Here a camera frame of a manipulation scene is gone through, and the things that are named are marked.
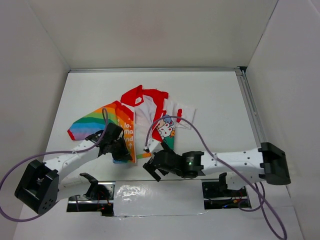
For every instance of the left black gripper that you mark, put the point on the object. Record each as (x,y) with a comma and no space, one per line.
(124,155)

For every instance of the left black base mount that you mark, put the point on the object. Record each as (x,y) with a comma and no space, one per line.
(99,197)

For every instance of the colourful rainbow children's jacket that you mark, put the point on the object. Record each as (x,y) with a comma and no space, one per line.
(148,114)

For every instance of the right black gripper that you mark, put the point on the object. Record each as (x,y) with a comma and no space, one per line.
(151,169)

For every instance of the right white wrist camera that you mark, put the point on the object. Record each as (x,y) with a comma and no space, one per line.
(152,146)

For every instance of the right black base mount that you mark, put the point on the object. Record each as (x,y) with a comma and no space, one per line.
(216,195)

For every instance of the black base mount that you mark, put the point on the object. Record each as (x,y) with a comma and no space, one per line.
(99,197)
(216,195)

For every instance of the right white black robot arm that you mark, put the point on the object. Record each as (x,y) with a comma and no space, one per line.
(235,169)

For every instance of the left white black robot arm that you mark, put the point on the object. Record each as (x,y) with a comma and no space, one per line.
(45,183)

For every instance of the aluminium frame rail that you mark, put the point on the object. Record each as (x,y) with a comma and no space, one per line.
(226,116)

